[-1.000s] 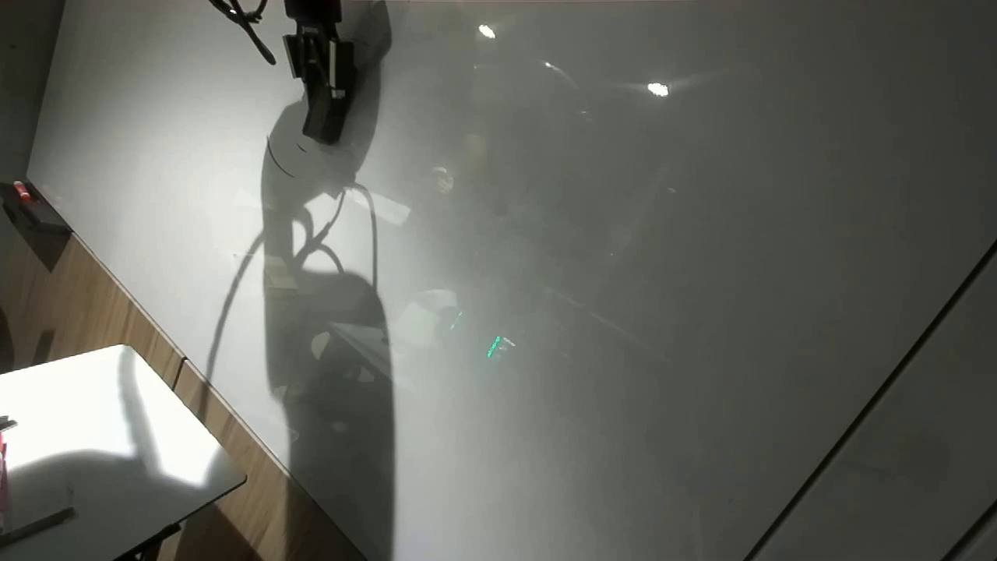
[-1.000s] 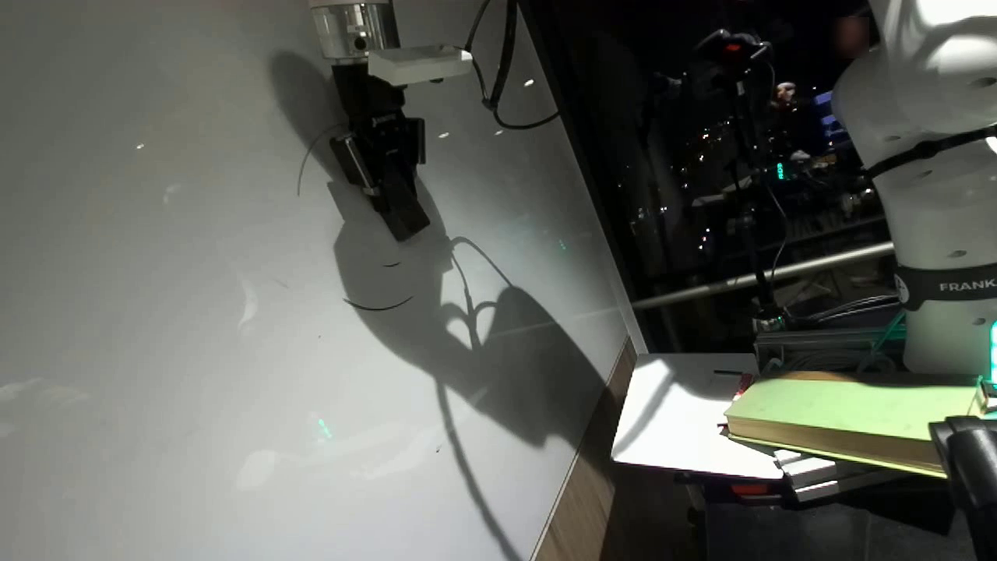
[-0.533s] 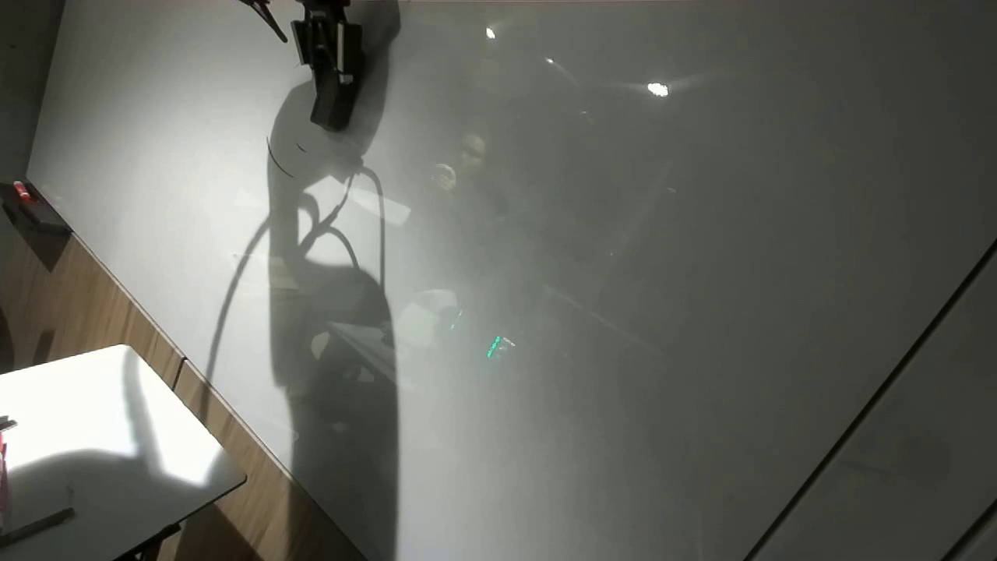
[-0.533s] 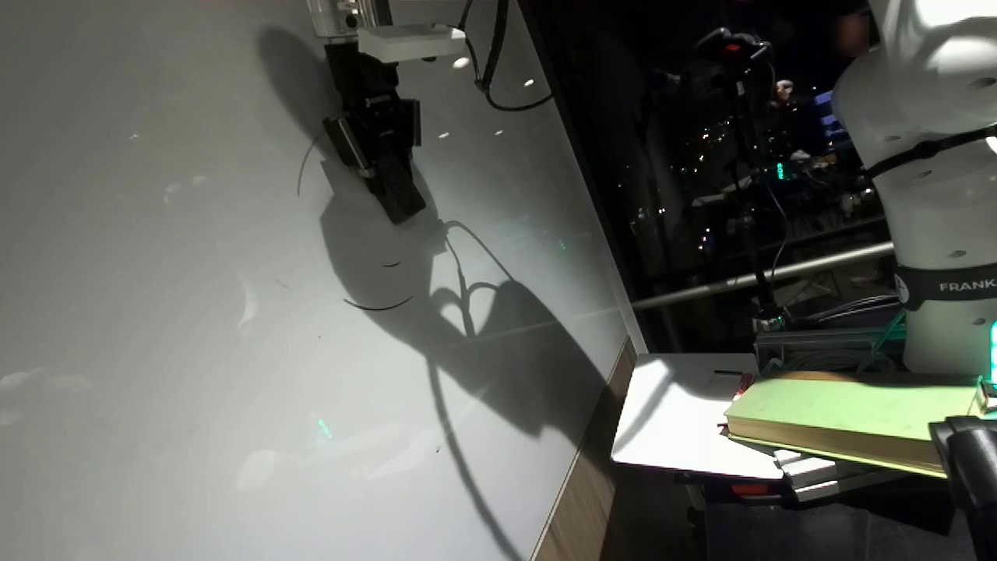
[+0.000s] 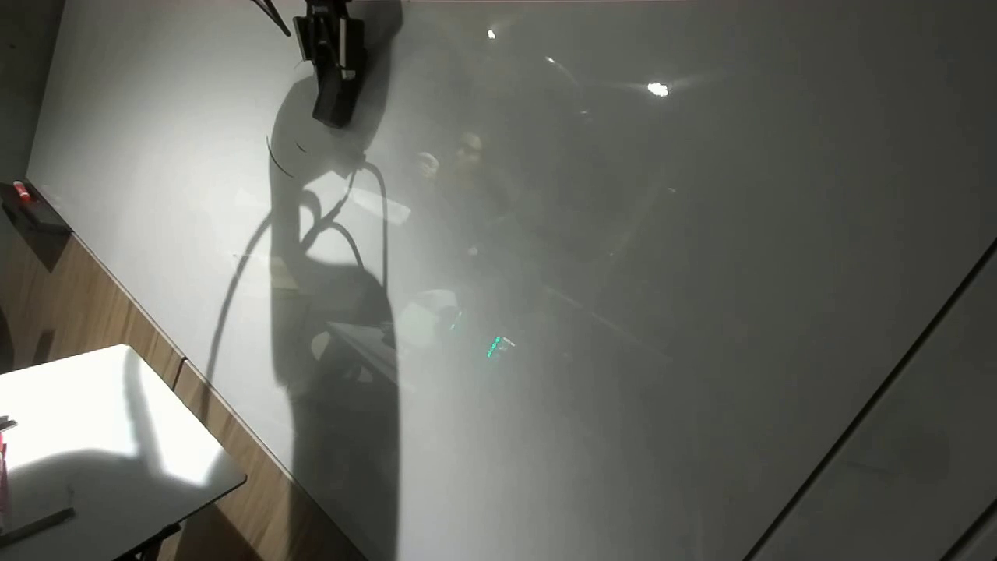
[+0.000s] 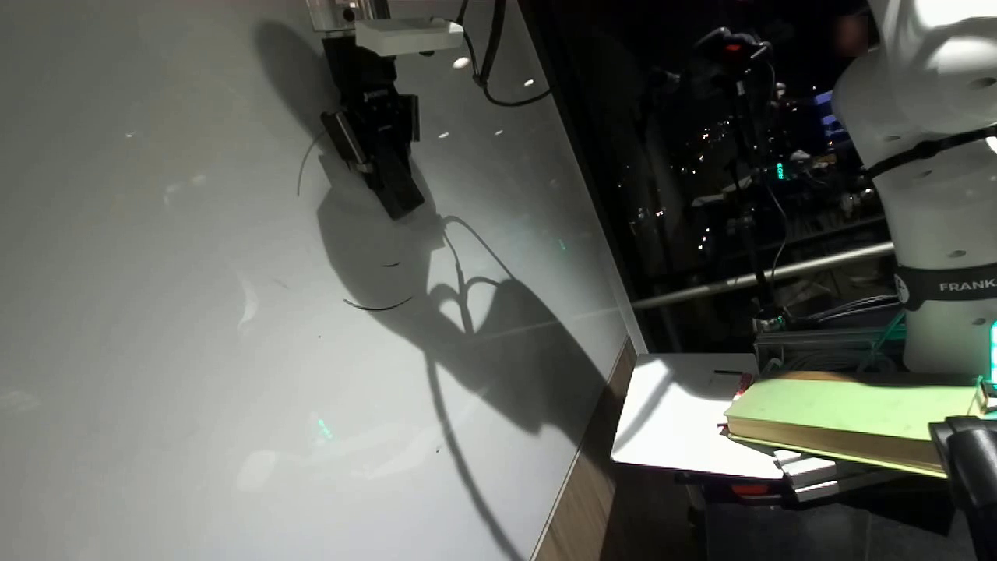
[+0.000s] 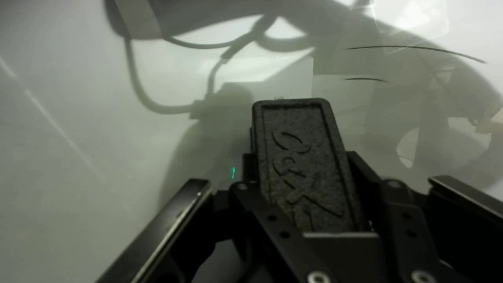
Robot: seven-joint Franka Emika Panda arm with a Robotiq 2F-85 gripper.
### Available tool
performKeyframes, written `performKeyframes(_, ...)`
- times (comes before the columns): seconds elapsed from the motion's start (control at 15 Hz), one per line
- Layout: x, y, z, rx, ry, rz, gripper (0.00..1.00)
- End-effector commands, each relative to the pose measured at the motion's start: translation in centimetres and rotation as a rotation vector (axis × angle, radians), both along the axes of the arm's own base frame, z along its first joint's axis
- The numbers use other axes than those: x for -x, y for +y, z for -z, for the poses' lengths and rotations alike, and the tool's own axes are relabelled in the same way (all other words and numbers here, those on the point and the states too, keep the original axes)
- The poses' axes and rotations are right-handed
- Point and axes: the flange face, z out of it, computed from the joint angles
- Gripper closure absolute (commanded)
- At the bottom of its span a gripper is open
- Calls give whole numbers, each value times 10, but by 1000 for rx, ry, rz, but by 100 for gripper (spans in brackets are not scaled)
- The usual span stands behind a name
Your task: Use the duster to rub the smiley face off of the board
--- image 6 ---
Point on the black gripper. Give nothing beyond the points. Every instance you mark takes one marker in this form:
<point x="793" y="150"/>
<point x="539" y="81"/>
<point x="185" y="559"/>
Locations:
<point x="358" y="63"/>

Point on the black whiteboard duster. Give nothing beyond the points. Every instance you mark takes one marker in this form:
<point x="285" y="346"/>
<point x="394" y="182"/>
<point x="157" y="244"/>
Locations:
<point x="394" y="188"/>

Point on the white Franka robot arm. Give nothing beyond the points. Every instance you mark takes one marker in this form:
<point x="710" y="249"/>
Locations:
<point x="936" y="206"/>

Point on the large white board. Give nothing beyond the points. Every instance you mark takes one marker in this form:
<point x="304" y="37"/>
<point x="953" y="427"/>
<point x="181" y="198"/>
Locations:
<point x="157" y="361"/>

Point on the small white table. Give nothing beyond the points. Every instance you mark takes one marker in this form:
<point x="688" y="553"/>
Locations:
<point x="664" y="415"/>

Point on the silver railing bar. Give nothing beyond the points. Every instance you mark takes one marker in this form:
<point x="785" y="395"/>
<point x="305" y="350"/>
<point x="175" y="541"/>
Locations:
<point x="769" y="273"/>

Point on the person in background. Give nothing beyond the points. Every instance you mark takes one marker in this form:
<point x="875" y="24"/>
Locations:
<point x="855" y="35"/>

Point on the black base box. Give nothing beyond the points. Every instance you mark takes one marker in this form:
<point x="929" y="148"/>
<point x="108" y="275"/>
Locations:
<point x="820" y="346"/>

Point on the silver metal clamp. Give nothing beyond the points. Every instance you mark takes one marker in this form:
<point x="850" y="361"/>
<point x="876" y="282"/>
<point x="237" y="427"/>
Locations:
<point x="807" y="473"/>

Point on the green flat book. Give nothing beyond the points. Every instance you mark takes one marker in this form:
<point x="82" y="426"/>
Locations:
<point x="852" y="415"/>

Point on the black cylindrical device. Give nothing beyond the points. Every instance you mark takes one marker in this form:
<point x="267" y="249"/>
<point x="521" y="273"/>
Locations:
<point x="970" y="477"/>

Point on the black camera tripod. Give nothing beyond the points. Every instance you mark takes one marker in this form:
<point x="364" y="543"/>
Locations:
<point x="748" y="125"/>

